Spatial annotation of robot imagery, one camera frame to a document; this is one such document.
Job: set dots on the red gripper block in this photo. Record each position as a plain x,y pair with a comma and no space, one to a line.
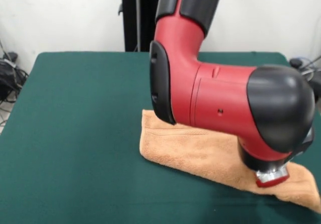
272,180

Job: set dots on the tan terry towel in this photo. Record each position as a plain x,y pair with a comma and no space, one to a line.
188,148

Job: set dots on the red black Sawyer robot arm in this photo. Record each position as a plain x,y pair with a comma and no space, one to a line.
213,96

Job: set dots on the black round floor foot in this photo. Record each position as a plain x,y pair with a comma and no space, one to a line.
296,62

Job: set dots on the dark green table cloth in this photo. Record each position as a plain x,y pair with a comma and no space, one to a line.
75,133

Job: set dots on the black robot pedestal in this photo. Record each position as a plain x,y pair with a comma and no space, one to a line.
130,20

